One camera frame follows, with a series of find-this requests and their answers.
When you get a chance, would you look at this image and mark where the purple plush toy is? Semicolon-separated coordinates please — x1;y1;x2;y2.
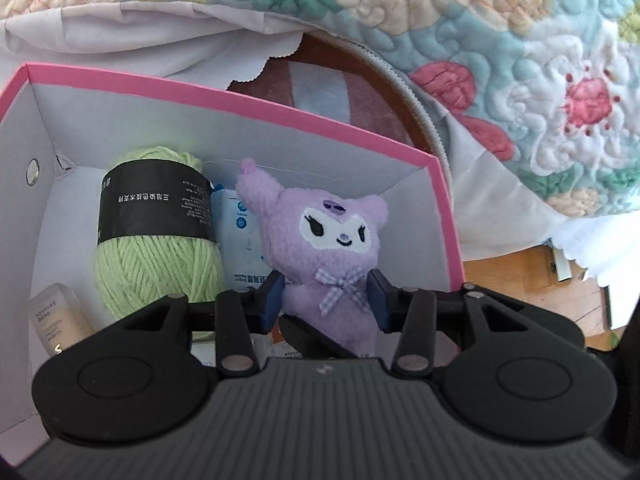
235;157;391;358

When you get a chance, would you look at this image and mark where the beige foundation bottle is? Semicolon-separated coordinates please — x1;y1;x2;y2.
27;282;96;358

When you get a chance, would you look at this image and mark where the floral quilt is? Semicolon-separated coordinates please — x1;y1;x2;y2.
0;0;640;218

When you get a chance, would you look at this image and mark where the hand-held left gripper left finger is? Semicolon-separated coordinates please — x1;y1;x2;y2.
100;270;286;378

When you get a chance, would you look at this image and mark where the green yarn ball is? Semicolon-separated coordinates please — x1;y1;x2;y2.
94;146;226;341

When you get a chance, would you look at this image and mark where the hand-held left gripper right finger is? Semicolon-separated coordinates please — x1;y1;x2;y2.
366;270;546;377

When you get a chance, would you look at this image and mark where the checkered rug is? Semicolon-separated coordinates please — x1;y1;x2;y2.
227;30;453;181

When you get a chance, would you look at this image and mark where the pink cardboard box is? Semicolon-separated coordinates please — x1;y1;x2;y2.
0;62;466;466

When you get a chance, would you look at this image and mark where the blue wet wipes pack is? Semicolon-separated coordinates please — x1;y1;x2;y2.
209;182;273;293

